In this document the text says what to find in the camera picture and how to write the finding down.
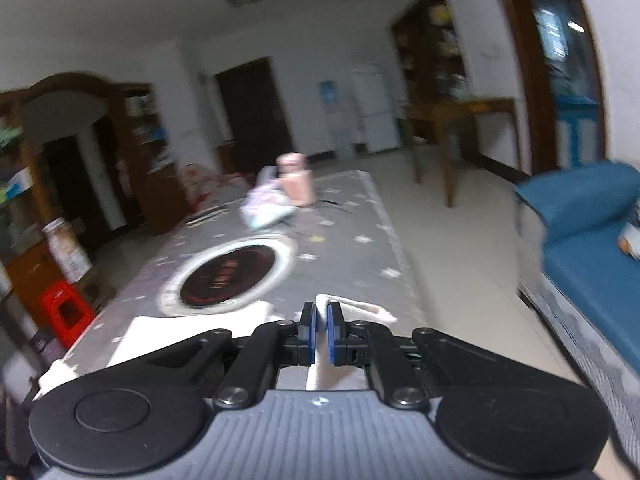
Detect cream white garment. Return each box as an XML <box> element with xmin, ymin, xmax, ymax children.
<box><xmin>37</xmin><ymin>292</ymin><xmax>399</xmax><ymax>395</ymax></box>

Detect round black induction cooktop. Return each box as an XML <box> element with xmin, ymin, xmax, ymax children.
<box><xmin>156</xmin><ymin>233</ymin><xmax>297</xmax><ymax>316</ymax></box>

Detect soft tissue pack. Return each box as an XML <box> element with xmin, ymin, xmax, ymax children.
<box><xmin>240</xmin><ymin>166</ymin><xmax>297</xmax><ymax>231</ymax></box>

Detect pink thermos bottle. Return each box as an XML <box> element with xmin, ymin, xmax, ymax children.
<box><xmin>277</xmin><ymin>153</ymin><xmax>316</xmax><ymax>207</ymax></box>

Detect water dispenser with blue bottle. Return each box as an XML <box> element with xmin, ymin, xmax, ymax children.
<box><xmin>318</xmin><ymin>80</ymin><xmax>356</xmax><ymax>159</ymax></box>

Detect red plastic stool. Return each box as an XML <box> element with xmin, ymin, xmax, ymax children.
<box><xmin>39</xmin><ymin>280</ymin><xmax>96</xmax><ymax>350</ymax></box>

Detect white paper sack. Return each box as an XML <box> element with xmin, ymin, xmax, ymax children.
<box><xmin>42</xmin><ymin>218</ymin><xmax>92</xmax><ymax>284</ymax></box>

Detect dark wooden side table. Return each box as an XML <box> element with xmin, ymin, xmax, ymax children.
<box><xmin>404</xmin><ymin>96</ymin><xmax>524</xmax><ymax>208</ymax></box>

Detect dark wooden door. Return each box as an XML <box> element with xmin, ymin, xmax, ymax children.
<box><xmin>215</xmin><ymin>58</ymin><xmax>294</xmax><ymax>174</ymax></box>

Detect dark wooden shelf cabinet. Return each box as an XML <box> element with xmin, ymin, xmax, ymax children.
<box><xmin>106</xmin><ymin>82</ymin><xmax>191</xmax><ymax>235</ymax></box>

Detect white refrigerator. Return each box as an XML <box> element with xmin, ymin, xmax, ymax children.
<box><xmin>350</xmin><ymin>64</ymin><xmax>401</xmax><ymax>153</ymax></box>

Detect blue sofa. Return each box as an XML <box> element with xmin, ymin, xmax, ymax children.
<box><xmin>515</xmin><ymin>162</ymin><xmax>639</xmax><ymax>372</ymax></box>

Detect butterfly patterned pillow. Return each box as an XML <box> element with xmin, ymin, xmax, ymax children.
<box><xmin>617</xmin><ymin>203</ymin><xmax>640</xmax><ymax>261</ymax></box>

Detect tall dark display cabinet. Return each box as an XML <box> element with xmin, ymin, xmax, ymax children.
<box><xmin>390</xmin><ymin>0</ymin><xmax>466</xmax><ymax>102</ymax></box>

